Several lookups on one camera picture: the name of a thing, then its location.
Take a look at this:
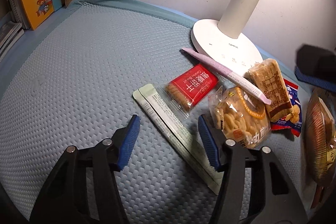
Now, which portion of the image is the pink stick sachet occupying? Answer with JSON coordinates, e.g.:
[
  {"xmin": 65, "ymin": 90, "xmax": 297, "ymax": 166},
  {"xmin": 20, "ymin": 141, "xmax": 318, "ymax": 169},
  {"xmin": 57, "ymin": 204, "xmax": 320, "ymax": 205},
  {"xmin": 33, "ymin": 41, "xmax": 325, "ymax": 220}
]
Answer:
[{"xmin": 182, "ymin": 48, "xmax": 272, "ymax": 105}]

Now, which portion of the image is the red caramel biscuit packet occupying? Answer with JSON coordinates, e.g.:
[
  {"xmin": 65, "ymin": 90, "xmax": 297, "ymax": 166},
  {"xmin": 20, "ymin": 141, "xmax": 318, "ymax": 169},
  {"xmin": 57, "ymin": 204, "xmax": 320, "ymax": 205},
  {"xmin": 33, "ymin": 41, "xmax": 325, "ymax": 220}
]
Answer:
[{"xmin": 165, "ymin": 64, "xmax": 218, "ymax": 113}]

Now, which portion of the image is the blue chips bag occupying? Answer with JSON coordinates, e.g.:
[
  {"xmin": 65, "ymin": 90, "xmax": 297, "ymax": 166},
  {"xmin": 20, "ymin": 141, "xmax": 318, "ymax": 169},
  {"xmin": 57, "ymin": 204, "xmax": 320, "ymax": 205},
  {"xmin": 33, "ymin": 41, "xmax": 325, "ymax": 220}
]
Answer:
[{"xmin": 270, "ymin": 79, "xmax": 302, "ymax": 137}]

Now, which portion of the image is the amber glass bowl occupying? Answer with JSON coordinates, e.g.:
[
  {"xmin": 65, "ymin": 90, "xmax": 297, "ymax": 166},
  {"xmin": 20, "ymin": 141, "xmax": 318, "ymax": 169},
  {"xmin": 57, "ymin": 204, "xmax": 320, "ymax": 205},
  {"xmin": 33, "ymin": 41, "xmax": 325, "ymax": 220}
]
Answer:
[{"xmin": 303, "ymin": 88, "xmax": 335, "ymax": 186}]

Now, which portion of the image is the white desk lamp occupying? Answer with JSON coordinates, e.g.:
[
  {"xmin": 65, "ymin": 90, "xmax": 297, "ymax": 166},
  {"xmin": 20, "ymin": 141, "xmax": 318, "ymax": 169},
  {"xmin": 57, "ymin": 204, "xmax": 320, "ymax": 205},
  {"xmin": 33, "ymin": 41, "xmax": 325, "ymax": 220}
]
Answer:
[{"xmin": 191, "ymin": 0, "xmax": 263, "ymax": 76}]

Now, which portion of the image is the round cracker bag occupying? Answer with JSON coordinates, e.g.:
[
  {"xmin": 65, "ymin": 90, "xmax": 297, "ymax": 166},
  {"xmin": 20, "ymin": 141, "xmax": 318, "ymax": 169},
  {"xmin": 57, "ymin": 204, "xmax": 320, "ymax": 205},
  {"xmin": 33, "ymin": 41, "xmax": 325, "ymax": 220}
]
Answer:
[{"xmin": 208, "ymin": 86, "xmax": 271, "ymax": 148}]

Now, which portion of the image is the stack of flat books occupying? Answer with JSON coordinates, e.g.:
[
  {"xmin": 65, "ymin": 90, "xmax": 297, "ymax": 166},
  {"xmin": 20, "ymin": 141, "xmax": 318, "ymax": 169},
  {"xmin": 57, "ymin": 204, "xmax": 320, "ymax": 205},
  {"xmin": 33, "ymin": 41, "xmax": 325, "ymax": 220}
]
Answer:
[{"xmin": 0, "ymin": 21, "xmax": 25, "ymax": 61}]

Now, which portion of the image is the green stick sachet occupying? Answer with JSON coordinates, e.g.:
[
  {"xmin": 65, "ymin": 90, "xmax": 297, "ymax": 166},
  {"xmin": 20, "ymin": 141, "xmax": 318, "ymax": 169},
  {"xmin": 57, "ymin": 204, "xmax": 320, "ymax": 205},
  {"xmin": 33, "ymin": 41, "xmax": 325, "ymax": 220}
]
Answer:
[{"xmin": 133, "ymin": 84, "xmax": 223, "ymax": 194}]

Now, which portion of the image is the toast slice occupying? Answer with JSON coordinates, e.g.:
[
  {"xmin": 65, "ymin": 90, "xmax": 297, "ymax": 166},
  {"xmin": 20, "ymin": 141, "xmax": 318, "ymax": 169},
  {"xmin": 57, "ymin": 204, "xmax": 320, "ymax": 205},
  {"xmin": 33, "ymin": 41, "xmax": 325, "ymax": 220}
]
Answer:
[{"xmin": 248, "ymin": 59, "xmax": 293, "ymax": 123}]

